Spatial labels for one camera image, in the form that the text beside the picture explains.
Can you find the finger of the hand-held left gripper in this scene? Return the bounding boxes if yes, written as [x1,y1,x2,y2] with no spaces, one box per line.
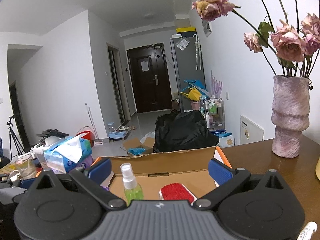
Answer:
[0,179,35,204]

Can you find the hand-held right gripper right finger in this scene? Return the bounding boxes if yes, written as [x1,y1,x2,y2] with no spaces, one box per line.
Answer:
[192,158,290,210]

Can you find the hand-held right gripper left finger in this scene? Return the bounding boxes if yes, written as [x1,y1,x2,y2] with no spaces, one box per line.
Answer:
[27,159,126,210]

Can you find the green spray bottle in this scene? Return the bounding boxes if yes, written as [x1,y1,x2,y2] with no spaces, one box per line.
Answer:
[121,163,145,207]

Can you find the orange cardboard box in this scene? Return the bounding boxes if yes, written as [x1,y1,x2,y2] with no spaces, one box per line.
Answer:
[91,146,233,200]

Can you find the red and white lint brush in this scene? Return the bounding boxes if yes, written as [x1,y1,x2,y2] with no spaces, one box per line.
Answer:
[159,183,197,202]

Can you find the small white spray bottle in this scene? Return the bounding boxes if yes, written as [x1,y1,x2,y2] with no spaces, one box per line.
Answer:
[297,221,318,240]

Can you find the clear drinking glass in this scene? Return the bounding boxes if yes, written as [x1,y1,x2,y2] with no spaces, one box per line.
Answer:
[14,154,37,180]

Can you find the purple tissue pack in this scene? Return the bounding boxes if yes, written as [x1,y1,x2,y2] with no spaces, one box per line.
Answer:
[75,155,94,172]

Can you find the clear food container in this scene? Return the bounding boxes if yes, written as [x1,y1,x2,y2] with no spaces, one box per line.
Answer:
[32,145,50,169]

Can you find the blue and white packaging bag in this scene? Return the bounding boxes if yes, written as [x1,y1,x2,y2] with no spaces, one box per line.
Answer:
[210,129,235,148]

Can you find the red bucket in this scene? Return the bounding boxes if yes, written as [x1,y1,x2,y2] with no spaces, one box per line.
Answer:
[76,126,96,147]

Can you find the blue tissue pack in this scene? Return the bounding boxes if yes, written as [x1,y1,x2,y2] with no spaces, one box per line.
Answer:
[44,134,92,174]

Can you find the blue pet feeder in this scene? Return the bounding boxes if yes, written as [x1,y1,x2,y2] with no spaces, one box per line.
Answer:
[107,122,128,140]

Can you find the blue plastic bag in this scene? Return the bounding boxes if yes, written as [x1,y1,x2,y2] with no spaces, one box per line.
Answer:
[127,147,147,155]

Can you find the small cardboard box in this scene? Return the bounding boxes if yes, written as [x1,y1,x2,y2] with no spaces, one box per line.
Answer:
[122,137,155,156]

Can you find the white mop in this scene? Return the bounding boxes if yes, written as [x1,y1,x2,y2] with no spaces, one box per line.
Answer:
[85,102,103,146]

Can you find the black bag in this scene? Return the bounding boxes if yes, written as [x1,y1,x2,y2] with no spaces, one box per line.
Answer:
[153,110,220,153]

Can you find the yellow bag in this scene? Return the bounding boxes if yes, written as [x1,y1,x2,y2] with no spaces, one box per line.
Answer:
[180,87,202,103]

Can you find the dark framed glass door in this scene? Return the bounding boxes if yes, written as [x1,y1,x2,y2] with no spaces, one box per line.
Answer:
[107,42,127,125]

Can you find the pink textured vase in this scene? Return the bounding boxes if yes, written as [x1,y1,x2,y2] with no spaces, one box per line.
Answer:
[271,75,311,158]

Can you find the blue folded rack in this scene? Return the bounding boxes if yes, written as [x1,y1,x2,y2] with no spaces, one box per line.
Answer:
[184,79,208,93]

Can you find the dark brown entrance door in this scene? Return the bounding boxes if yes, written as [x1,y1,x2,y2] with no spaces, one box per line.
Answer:
[126,42,173,114]

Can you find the grey refrigerator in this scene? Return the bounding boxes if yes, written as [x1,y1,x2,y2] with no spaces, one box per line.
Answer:
[170,34,207,113]

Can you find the white folded umbrella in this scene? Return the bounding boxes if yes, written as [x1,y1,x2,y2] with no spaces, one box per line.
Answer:
[194,34,203,71]

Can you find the clear plastic bag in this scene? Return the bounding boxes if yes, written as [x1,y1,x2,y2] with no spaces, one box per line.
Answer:
[176,37,190,50]

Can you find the yellow and black box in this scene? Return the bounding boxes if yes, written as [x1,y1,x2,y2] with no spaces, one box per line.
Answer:
[176,26,196,37]

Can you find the dried pink roses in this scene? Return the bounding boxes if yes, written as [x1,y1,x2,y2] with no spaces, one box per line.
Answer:
[191,0,320,90]

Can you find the black camera tripod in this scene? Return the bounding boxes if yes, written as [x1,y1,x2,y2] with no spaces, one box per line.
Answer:
[6,115,27,162]

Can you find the white wall heater panel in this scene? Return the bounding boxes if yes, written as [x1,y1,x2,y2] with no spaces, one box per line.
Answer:
[240,114,265,145]

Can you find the wire cart with bottles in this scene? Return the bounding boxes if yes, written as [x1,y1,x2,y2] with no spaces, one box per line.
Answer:
[200,97,225,132]

